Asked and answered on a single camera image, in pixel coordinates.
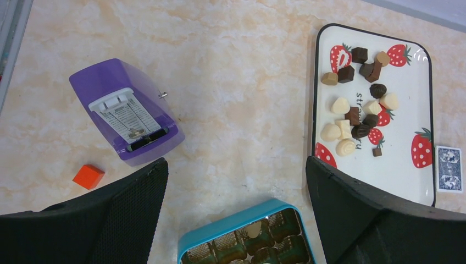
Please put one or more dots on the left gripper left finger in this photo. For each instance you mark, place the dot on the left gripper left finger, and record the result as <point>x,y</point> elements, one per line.
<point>113,224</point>

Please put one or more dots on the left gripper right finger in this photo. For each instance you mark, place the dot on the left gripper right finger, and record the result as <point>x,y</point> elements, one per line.
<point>359,223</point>

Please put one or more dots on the white shell chocolate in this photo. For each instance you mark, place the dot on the white shell chocolate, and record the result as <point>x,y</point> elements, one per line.
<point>345,147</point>

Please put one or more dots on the teal chocolate box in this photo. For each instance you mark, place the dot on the teal chocolate box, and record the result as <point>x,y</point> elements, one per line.
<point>283,238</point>

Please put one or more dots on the dark leaf chocolate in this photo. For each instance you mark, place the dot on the dark leaf chocolate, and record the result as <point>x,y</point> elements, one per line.
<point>360,131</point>

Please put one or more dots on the white heart chocolate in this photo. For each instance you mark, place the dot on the white heart chocolate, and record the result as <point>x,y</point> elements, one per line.
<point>330,132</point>
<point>340,106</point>

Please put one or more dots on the white square chocolate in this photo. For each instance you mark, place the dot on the white square chocolate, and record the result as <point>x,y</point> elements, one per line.
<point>345,129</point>

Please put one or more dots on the dark oval chocolate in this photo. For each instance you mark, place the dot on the dark oval chocolate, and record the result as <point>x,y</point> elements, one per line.
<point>371,120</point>

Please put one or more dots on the brown rectangular chocolate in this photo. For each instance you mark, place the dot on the brown rectangular chocolate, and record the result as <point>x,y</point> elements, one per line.
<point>353,116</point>

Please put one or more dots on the white cube chocolate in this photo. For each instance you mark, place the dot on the white cube chocolate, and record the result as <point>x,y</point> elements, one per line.
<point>372,107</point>

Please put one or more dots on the white heart chocolate upper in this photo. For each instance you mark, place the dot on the white heart chocolate upper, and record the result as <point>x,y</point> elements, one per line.
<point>340,106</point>

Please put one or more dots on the tan heart chocolate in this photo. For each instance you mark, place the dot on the tan heart chocolate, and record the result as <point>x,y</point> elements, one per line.
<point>330,79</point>

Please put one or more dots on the dark square chocolate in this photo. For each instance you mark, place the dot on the dark square chocolate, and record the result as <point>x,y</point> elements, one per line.
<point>359,55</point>

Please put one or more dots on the orange cube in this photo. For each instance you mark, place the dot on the orange cube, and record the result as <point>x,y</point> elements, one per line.
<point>88,176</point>

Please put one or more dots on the purple metronome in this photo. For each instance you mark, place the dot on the purple metronome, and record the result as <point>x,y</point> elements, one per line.
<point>128,109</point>

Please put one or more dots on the blue playing card deck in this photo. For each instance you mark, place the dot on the blue playing card deck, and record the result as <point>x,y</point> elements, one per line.
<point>449,177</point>

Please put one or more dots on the strawberry pattern white tray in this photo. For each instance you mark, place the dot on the strawberry pattern white tray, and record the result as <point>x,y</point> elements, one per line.
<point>398,156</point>

